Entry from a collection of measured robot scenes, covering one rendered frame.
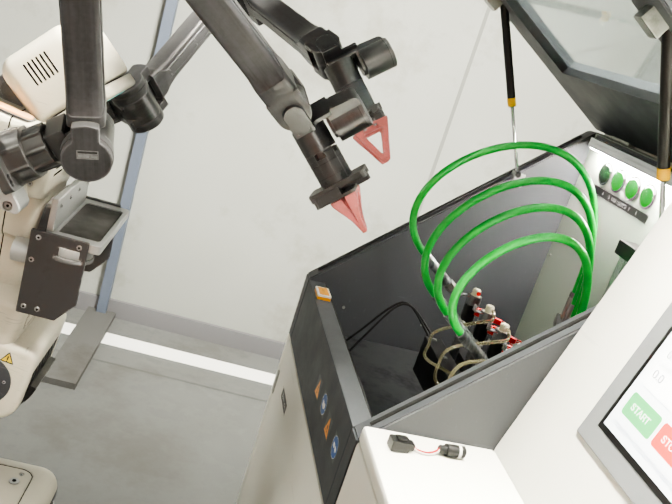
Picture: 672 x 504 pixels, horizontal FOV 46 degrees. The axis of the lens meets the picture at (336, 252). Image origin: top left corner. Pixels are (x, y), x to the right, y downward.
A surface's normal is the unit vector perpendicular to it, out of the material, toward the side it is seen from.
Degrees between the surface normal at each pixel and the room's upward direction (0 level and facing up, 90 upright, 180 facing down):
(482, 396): 90
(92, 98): 100
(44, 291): 90
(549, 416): 76
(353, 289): 90
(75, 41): 109
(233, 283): 90
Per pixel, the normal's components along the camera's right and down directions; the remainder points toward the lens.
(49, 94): 0.04, 0.32
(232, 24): 0.22, 0.62
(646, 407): -0.85, -0.44
